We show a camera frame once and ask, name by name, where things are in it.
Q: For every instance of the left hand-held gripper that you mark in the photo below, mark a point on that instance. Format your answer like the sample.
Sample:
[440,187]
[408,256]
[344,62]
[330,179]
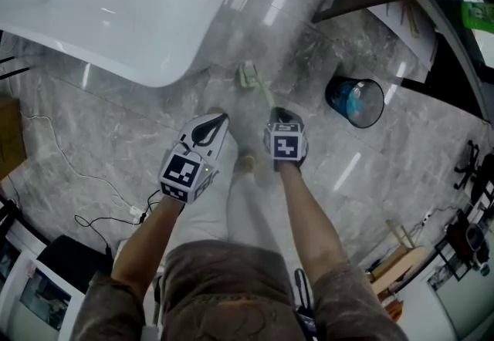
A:
[181,173]

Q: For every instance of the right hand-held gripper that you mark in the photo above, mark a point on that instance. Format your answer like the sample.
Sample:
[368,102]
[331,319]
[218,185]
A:
[285,146]

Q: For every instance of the white bathtub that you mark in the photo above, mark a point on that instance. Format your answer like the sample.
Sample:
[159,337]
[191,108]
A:
[116,4]

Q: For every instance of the person's left forearm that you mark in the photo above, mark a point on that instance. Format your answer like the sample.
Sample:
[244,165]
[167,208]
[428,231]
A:
[146,239]

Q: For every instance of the person's right forearm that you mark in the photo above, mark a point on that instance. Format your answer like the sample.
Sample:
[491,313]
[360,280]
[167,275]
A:
[308,216]

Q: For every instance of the person's right shoe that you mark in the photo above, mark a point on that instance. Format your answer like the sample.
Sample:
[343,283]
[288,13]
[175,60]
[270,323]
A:
[247,162]

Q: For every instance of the black mesh trash bin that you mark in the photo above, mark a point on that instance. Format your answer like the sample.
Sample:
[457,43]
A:
[355,104]

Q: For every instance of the person's white trousers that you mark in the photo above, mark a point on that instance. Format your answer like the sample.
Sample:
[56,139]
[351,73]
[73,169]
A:
[247,208]

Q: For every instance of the white power strip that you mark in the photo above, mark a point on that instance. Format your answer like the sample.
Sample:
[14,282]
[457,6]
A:
[137,214]
[426,217]

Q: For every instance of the person's brown shirt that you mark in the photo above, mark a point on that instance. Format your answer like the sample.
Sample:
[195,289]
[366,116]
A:
[231,293]

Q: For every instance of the black floor mat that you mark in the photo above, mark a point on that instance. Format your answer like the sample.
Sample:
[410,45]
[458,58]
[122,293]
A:
[73,262]

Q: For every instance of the wooden bench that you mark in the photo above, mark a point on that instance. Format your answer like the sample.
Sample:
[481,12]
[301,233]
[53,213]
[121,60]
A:
[401,258]

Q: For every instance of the large cardboard box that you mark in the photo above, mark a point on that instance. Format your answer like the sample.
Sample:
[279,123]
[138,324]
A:
[11,139]

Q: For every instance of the black office chair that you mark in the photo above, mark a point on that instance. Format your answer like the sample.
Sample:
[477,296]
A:
[482,177]

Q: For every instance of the green plastic bottle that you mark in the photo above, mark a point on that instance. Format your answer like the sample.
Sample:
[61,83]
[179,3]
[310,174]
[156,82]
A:
[478,15]

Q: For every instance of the white low cabinet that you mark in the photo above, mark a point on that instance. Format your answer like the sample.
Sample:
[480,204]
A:
[23,293]

